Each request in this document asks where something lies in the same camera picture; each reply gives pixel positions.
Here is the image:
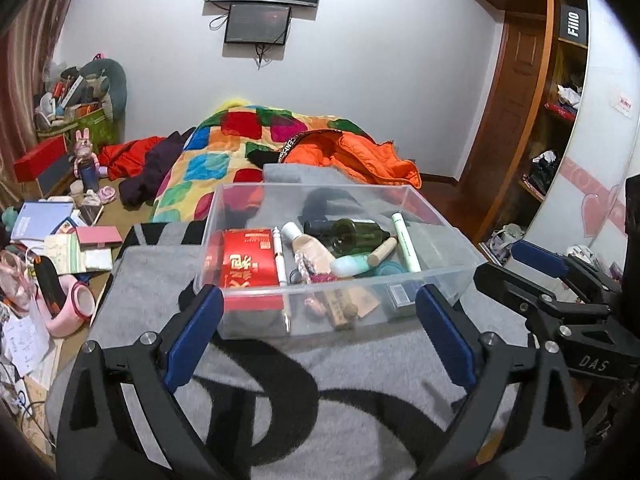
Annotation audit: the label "green gift bag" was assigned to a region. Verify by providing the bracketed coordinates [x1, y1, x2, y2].
[37, 105, 121, 148]

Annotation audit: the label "orange down jacket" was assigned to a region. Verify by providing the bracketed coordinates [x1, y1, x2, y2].
[280, 129, 423, 191]

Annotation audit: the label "mint green small bottle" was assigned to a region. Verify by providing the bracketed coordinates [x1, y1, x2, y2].
[330, 254, 372, 277]

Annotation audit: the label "striped satin curtain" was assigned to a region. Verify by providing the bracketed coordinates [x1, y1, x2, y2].
[0, 0, 101, 211]

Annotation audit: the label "grey green neck pillow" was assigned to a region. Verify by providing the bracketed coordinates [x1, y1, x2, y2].
[77, 57, 128, 121]

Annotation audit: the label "wooden shelf cabinet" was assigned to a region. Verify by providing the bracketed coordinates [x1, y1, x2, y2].
[470, 0, 591, 261]

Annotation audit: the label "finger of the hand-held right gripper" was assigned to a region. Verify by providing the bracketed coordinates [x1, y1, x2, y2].
[472, 261, 613, 333]
[511, 239, 623, 311]

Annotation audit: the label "colourful patchwork quilt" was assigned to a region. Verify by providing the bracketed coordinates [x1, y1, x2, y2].
[150, 102, 371, 226]

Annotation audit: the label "long red box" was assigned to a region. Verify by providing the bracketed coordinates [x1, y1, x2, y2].
[13, 135, 68, 183]

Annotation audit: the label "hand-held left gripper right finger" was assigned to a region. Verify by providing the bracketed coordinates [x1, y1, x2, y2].
[415, 284, 587, 480]

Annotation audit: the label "pale green booklet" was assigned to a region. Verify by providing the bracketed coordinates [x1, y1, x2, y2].
[45, 232, 115, 276]

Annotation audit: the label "blue notebook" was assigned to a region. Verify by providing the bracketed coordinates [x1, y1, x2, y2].
[10, 201, 76, 241]

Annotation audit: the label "red jacket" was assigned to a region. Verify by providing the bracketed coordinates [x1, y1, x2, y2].
[97, 136, 168, 180]

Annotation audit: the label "pink rabbit figure bottle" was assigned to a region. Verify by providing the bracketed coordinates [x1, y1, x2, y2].
[72, 127, 101, 192]

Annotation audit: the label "grey black patterned blanket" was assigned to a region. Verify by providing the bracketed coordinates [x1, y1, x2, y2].
[45, 162, 591, 480]

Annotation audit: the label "black pouch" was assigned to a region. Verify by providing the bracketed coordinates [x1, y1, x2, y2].
[34, 255, 66, 318]

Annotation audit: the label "brown wooden door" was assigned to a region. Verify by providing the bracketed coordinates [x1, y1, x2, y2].
[460, 10, 553, 241]

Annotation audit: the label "black bag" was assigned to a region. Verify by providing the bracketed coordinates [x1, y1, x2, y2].
[530, 152, 561, 196]

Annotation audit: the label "dark purple garment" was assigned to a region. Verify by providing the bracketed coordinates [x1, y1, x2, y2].
[117, 127, 198, 211]

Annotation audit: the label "beige tube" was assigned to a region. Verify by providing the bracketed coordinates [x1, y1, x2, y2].
[366, 237, 399, 266]

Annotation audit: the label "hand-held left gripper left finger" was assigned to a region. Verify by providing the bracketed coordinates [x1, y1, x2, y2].
[54, 285, 226, 480]

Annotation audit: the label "white pen-shaped tool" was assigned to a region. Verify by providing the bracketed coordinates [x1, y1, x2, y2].
[270, 226, 293, 333]

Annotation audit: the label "clear plastic storage box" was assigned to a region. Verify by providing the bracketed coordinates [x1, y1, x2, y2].
[192, 183, 487, 340]

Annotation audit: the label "black sign box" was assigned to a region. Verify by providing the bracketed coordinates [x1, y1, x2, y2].
[557, 2, 588, 50]

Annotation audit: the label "green glass bottle black cap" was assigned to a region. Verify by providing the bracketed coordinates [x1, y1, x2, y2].
[303, 217, 393, 256]

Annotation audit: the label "white plastic bag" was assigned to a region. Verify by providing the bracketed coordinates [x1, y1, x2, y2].
[487, 222, 526, 263]

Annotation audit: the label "pink notebook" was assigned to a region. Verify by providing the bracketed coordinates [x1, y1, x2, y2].
[75, 226, 123, 248]

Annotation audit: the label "light green tube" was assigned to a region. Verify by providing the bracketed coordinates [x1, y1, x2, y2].
[391, 212, 422, 274]

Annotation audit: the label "beige foundation bottle white cap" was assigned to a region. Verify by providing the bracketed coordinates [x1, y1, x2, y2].
[280, 221, 337, 273]

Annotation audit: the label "red packet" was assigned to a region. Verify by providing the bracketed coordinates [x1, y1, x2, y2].
[212, 228, 283, 311]

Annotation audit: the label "white suitcase with stickers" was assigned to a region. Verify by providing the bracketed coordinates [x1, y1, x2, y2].
[562, 242, 626, 286]

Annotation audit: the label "white paper sheets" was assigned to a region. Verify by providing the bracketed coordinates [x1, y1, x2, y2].
[0, 305, 56, 378]

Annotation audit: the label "white wardrobe door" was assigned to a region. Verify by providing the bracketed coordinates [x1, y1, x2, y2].
[500, 0, 640, 291]

